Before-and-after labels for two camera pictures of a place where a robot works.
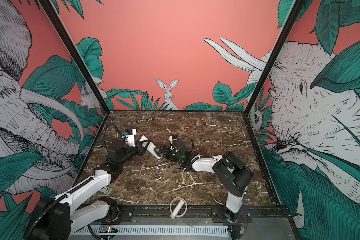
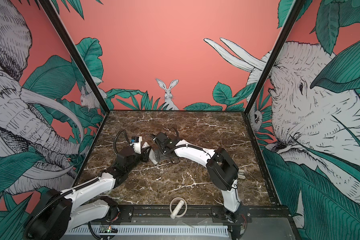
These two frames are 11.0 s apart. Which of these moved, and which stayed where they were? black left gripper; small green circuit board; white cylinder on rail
Moved: black left gripper
Stayed: small green circuit board; white cylinder on rail
